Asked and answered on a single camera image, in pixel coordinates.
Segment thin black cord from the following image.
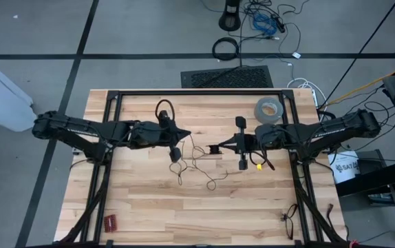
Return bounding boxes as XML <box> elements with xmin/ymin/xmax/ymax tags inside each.
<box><xmin>168</xmin><ymin>134</ymin><xmax>229</xmax><ymax>192</ymax></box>

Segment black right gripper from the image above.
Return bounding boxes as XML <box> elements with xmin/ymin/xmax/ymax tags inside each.
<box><xmin>217</xmin><ymin>116</ymin><xmax>256</xmax><ymax>172</ymax></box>

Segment red ridged block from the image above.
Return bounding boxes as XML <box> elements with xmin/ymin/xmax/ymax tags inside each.
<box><xmin>103</xmin><ymin>214</ymin><xmax>118</xmax><ymax>234</ymax></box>

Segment long yellow cable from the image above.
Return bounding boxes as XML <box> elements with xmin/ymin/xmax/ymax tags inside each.
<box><xmin>317</xmin><ymin>59</ymin><xmax>395</xmax><ymax>110</ymax></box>

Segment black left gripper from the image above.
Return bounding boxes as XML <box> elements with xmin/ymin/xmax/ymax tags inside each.
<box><xmin>158</xmin><ymin>110</ymin><xmax>192</xmax><ymax>164</ymax></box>

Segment coiled black floor cable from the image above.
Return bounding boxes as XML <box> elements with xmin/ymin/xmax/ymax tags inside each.
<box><xmin>212</xmin><ymin>37</ymin><xmax>240</xmax><ymax>62</ymax></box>

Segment short black cable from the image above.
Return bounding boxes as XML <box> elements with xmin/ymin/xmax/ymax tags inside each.
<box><xmin>326</xmin><ymin>203</ymin><xmax>336</xmax><ymax>228</ymax></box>

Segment thin black slanted strut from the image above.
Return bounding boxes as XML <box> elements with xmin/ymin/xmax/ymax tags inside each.
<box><xmin>321</xmin><ymin>0</ymin><xmax>395</xmax><ymax>104</ymax></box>

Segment grey duct tape roll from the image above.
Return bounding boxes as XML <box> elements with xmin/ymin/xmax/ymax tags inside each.
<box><xmin>254</xmin><ymin>96</ymin><xmax>284</xmax><ymax>125</ymax></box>

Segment blue coiled cable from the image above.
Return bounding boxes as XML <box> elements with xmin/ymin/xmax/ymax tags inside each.
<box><xmin>252</xmin><ymin>12</ymin><xmax>278</xmax><ymax>35</ymax></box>

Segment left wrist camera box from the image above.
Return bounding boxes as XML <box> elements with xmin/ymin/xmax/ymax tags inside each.
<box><xmin>130</xmin><ymin>121</ymin><xmax>167</xmax><ymax>149</ymax></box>

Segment black floor mat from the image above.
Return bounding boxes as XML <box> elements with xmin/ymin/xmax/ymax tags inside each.
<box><xmin>180</xmin><ymin>65</ymin><xmax>275</xmax><ymax>89</ymax></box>

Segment black aluminium table frame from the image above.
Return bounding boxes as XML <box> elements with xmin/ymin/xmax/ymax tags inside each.
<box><xmin>51</xmin><ymin>89</ymin><xmax>352</xmax><ymax>248</ymax></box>

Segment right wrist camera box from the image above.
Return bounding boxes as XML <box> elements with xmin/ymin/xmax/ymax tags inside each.
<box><xmin>254</xmin><ymin>123</ymin><xmax>287</xmax><ymax>148</ymax></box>

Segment white power strip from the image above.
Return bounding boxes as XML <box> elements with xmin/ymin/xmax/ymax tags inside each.
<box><xmin>286</xmin><ymin>78</ymin><xmax>319</xmax><ymax>108</ymax></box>

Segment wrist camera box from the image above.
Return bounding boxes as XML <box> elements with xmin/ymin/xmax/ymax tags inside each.
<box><xmin>130</xmin><ymin>121</ymin><xmax>167</xmax><ymax>149</ymax></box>
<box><xmin>254</xmin><ymin>123</ymin><xmax>287</xmax><ymax>148</ymax></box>

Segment black eyeglasses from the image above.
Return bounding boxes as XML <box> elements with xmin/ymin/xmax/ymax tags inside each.
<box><xmin>280</xmin><ymin>203</ymin><xmax>299</xmax><ymax>241</ymax></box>

